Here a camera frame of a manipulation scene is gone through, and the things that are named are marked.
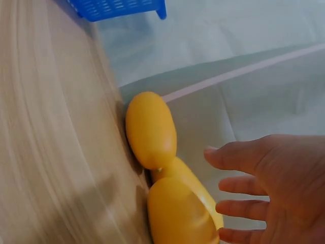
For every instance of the person's right hand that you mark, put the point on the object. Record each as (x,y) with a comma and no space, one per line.
(292,193)

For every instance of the yellow oval fruit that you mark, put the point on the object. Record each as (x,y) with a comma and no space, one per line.
(181,170)
(177,213)
(151,132)

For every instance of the blue plastic basket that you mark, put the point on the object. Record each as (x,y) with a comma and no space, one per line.
(119,8)

